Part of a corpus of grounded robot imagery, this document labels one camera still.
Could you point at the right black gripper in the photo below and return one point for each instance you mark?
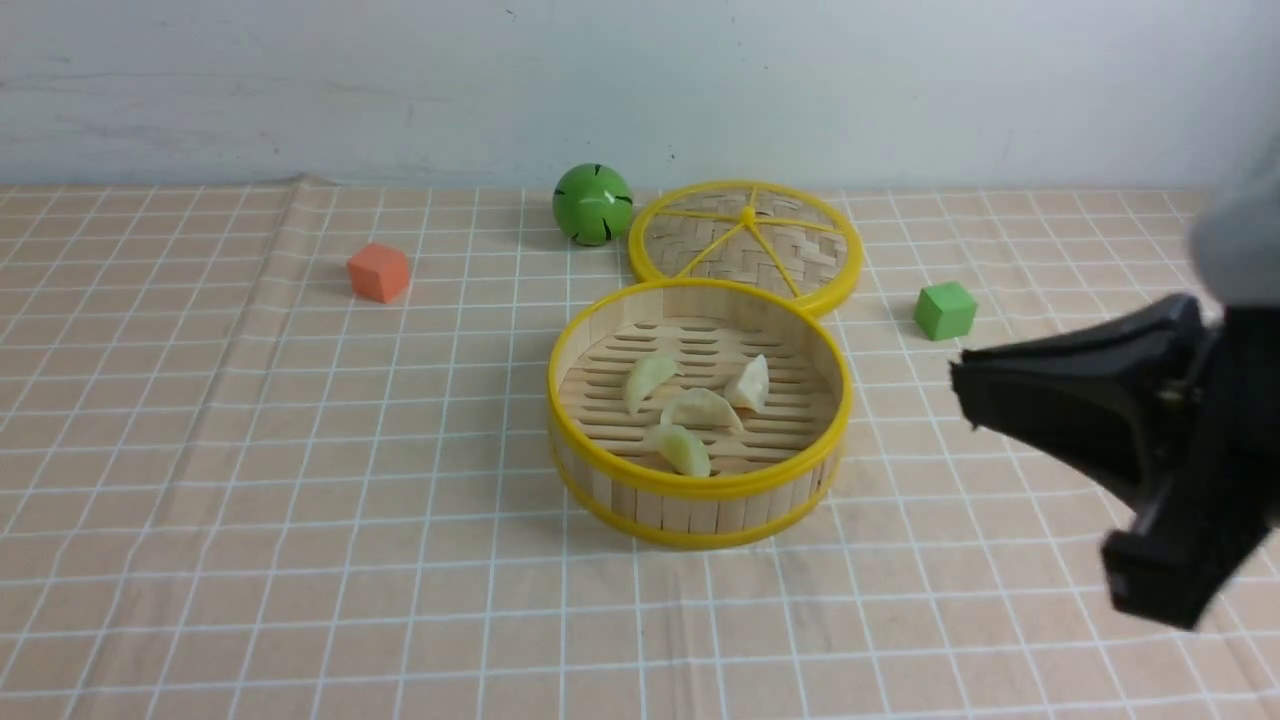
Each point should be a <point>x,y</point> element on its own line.
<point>1133,405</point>

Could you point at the white dumpling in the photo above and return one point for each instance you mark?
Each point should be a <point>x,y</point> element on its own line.
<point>749,390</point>

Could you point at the pale dumpling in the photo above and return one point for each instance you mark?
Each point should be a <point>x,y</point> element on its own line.
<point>700,407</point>
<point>646,375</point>

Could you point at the greenish dumpling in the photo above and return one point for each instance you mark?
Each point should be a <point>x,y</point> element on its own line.
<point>680,448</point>

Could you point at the woven bamboo steamer lid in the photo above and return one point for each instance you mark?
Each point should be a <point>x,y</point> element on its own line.
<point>768,236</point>

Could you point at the bamboo steamer tray yellow rim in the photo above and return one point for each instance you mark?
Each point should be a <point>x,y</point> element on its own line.
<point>763,479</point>

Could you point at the green foam cube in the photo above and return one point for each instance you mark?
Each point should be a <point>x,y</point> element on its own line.
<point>945,311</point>

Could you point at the green toy ball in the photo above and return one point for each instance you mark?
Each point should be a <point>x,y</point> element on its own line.
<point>592,204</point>

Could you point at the orange foam cube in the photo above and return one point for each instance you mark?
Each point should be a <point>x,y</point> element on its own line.
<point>378,273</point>

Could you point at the checkered beige tablecloth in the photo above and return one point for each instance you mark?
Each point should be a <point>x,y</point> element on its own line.
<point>234,490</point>

